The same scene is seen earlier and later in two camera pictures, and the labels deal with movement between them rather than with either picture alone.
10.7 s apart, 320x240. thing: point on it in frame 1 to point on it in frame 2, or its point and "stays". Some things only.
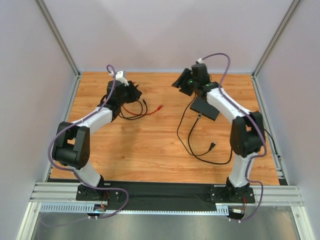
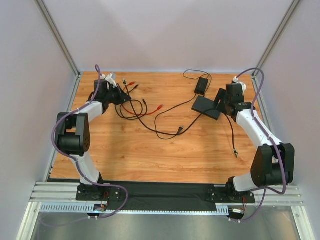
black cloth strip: [162, 196] stays
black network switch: [201, 105] stays
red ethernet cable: [160, 107] stays
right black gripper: [185, 81] to [221, 102]
